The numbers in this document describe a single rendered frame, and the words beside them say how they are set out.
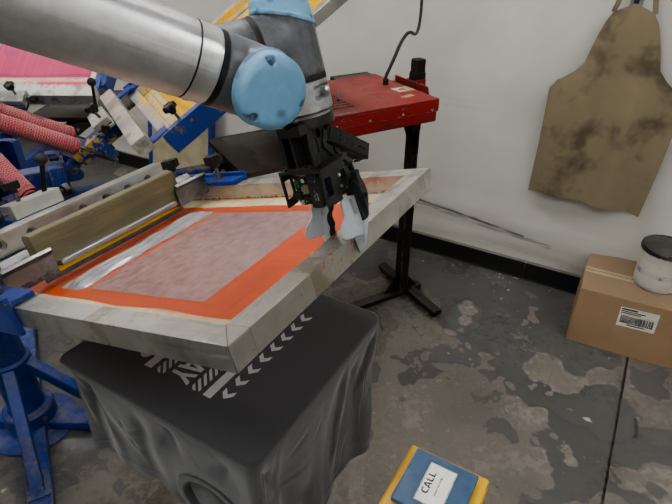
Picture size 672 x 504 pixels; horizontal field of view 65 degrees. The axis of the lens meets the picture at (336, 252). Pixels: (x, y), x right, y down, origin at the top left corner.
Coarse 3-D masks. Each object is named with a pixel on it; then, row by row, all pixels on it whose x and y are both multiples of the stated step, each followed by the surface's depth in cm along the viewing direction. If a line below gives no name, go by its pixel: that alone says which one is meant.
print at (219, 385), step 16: (304, 320) 113; (288, 336) 108; (272, 352) 104; (160, 368) 101; (176, 368) 101; (192, 368) 101; (208, 368) 101; (256, 368) 101; (192, 384) 97; (208, 384) 97; (224, 384) 97; (240, 384) 97; (224, 400) 94
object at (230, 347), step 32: (224, 192) 127; (256, 192) 122; (288, 192) 117; (384, 192) 93; (416, 192) 95; (384, 224) 86; (320, 256) 74; (352, 256) 78; (288, 288) 67; (320, 288) 72; (32, 320) 83; (64, 320) 77; (96, 320) 72; (128, 320) 70; (160, 320) 67; (192, 320) 65; (256, 320) 61; (288, 320) 66; (160, 352) 66; (192, 352) 62; (224, 352) 58; (256, 352) 61
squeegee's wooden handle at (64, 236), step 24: (120, 192) 113; (144, 192) 116; (168, 192) 121; (72, 216) 103; (96, 216) 107; (120, 216) 111; (24, 240) 98; (48, 240) 99; (72, 240) 103; (96, 240) 107
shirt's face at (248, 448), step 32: (320, 320) 113; (352, 320) 113; (96, 352) 104; (128, 352) 104; (288, 352) 104; (320, 352) 104; (128, 384) 97; (160, 384) 97; (256, 384) 97; (288, 384) 97; (192, 416) 91; (224, 416) 91; (256, 416) 91; (288, 416) 91; (224, 448) 85; (256, 448) 85
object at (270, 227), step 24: (216, 216) 117; (240, 216) 112; (264, 216) 108; (288, 216) 105; (336, 216) 98; (168, 240) 109; (192, 240) 105; (216, 240) 102; (240, 240) 98; (264, 240) 95; (288, 240) 93; (312, 240) 90
